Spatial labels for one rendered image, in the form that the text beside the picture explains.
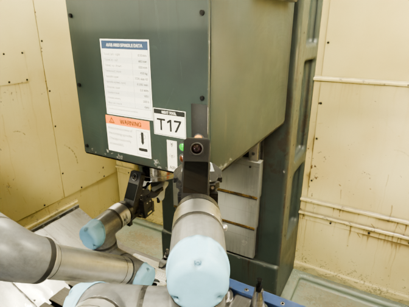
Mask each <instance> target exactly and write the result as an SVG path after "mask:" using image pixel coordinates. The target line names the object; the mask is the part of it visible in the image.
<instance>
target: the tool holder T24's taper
mask: <svg viewBox="0 0 409 307"><path fill-rule="evenodd" d="M250 307H265V299H264V289H263V288H262V291H261V292H258V291H257V290H256V287H255V288H254V292H253V296H252V299H251V303H250Z"/></svg>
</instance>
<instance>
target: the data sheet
mask: <svg viewBox="0 0 409 307"><path fill-rule="evenodd" d="M100 49H101V56H102V68H103V79H104V85H105V97H106V103H107V113H108V114H112V115H119V116H127V117H132V118H139V119H147V120H151V121H153V108H152V86H151V75H150V53H149V40H125V39H100Z"/></svg>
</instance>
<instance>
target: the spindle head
mask: <svg viewBox="0 0 409 307"><path fill-rule="evenodd" d="M65 1H66V10H67V16H68V24H69V33H70V39H71V47H72V57H73V62H74V71H75V80H76V85H77V94H78V100H79V109H80V117H81V123H82V132H83V141H84V146H85V152H86V153H88V154H93V155H97V156H101V157H105V158H110V159H114V160H118V161H123V162H126V163H131V164H136V165H140V166H144V167H147V168H152V169H157V170H160V171H165V172H170V173H173V171H168V162H167V140H171V141H176V142H177V166H179V165H181V164H182V163H181V162H180V161H179V155H180V154H183V152H182V151H180V150H179V148H178V145H179V143H180V142H184V140H185V139H182V138H176V137H171V136H165V135H159V134H155V132H154V120H153V121H151V120H147V119H139V118H132V117H127V116H119V115H112V114H108V113H107V103H106V97H105V85H104V79H103V68H102V56H101V49H100V39H125V40H149V53H150V75H151V86H152V108H153V107H154V108H163V109H168V110H176V111H185V112H186V138H191V137H192V129H191V103H193V104H202V105H208V139H209V140H210V142H211V157H210V162H211V163H214V164H215V165H216V166H218V167H219V168H220V169H221V170H222V172H223V171H224V170H225V169H227V168H228V167H230V166H231V165H232V164H233V163H234V162H236V161H237V160H238V159H239V158H241V157H242V156H243V155H245V154H246V153H247V152H248V151H249V150H251V149H252V148H253V147H254V146H256V145H257V144H259V143H260V142H261V141H262V140H263V139H265V138H266V137H267V136H268V135H270V134H271V133H272V132H274V131H275V130H276V129H277V128H278V127H280V126H281V125H283V123H284V121H285V107H286V99H287V85H288V71H289V63H290V49H291V41H292V27H293V13H294V5H295V2H297V0H65ZM105 115H110V116H118V117H122V118H130V119H137V120H142V121H149V123H150V143H151V154H152V159H150V158H145V157H140V156H136V155H131V154H128V153H122V152H117V151H114V150H109V145H108V134H107V122H106V116H105Z"/></svg>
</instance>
